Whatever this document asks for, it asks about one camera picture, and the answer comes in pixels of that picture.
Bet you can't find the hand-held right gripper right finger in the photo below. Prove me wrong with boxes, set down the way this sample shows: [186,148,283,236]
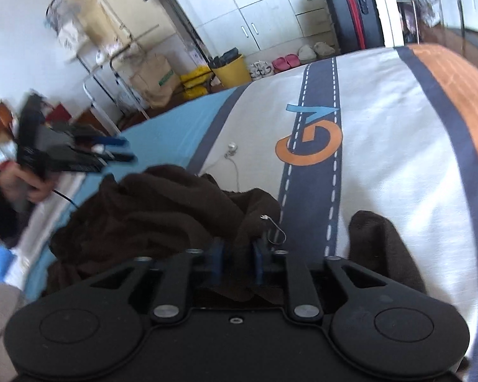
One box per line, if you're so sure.
[251,239,387,323]

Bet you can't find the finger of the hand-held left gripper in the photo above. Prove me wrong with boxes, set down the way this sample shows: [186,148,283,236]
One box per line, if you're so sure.
[74,125,129,149]
[77,148,139,173]

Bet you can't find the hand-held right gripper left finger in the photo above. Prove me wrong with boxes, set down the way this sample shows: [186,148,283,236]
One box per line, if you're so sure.
[90,239,226,325]

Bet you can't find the brown knit sweater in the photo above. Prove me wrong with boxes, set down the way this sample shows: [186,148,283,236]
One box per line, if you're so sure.
[48,164,427,303]

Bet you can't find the person's left hand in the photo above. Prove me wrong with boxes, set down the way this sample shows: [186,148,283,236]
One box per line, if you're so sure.
[0,162,53,204]

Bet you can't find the metal storage rack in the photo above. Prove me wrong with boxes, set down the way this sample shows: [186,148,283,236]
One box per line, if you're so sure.
[46,0,208,132]

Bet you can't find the brown paper bag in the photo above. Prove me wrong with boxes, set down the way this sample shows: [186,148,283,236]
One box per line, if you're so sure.
[129,53,182,108]

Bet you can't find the yellow plastic bags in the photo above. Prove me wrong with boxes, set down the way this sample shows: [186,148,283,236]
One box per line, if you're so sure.
[180,67,212,100]

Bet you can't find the beige cardboard board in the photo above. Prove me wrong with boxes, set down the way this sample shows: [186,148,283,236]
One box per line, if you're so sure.
[50,0,192,72]

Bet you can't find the yellow bucket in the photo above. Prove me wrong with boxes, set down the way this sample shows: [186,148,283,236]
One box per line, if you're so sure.
[208,53,251,88]

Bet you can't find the printed bed cover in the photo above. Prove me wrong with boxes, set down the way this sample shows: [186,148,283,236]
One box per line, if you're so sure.
[24,43,478,367]

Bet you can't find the off-white blanket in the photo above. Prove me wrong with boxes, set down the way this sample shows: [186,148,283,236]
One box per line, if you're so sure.
[0,175,84,367]

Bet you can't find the white wardrobe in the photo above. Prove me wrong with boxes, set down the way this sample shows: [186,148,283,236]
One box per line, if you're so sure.
[155,0,343,54]

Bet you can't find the thin metal wire hook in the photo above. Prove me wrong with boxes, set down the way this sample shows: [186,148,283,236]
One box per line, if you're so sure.
[260,215,286,245]

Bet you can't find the black cable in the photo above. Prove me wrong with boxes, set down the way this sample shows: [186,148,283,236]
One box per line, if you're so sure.
[52,189,79,208]

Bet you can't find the white charger cable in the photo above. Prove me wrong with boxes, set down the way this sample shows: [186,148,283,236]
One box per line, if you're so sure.
[211,142,242,192]

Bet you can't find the navy suitcase with red strap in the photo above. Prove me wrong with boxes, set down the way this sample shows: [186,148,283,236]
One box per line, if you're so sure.
[324,0,385,54]

